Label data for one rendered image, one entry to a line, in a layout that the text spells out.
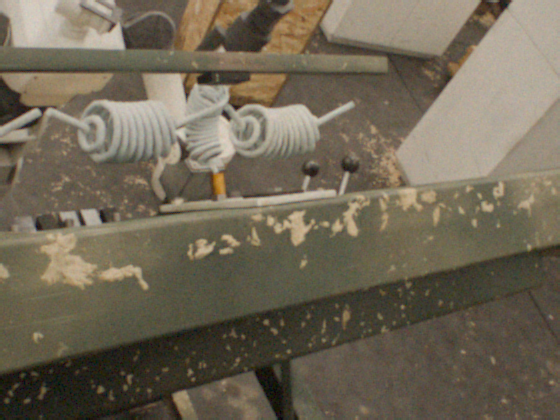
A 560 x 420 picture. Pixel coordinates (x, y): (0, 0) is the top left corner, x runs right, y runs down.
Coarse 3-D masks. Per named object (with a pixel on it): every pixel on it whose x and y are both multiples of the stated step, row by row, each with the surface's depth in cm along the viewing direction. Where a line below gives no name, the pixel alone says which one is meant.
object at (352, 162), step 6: (348, 156) 144; (354, 156) 144; (342, 162) 144; (348, 162) 143; (354, 162) 143; (342, 168) 145; (348, 168) 144; (354, 168) 144; (348, 174) 144; (342, 186) 143; (342, 192) 143
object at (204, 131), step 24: (216, 72) 76; (240, 72) 78; (192, 96) 80; (216, 96) 79; (216, 120) 83; (192, 144) 83; (216, 144) 83; (216, 168) 84; (216, 192) 83; (240, 192) 88; (312, 192) 75
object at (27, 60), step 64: (0, 64) 62; (64, 64) 66; (128, 64) 70; (192, 64) 74; (256, 64) 79; (320, 64) 84; (384, 64) 90; (0, 128) 68; (128, 128) 73; (256, 128) 85
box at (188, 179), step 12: (168, 168) 222; (180, 168) 217; (192, 168) 213; (204, 168) 215; (168, 180) 223; (180, 180) 217; (192, 180) 216; (204, 180) 219; (168, 192) 224; (180, 192) 218; (192, 192) 221; (204, 192) 224
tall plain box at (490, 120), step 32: (544, 0) 337; (512, 32) 353; (544, 32) 337; (480, 64) 369; (512, 64) 352; (544, 64) 337; (448, 96) 388; (480, 96) 369; (512, 96) 352; (544, 96) 336; (416, 128) 409; (448, 128) 388; (480, 128) 369; (512, 128) 352; (544, 128) 347; (416, 160) 408; (448, 160) 387; (480, 160) 368; (512, 160) 361; (544, 160) 371
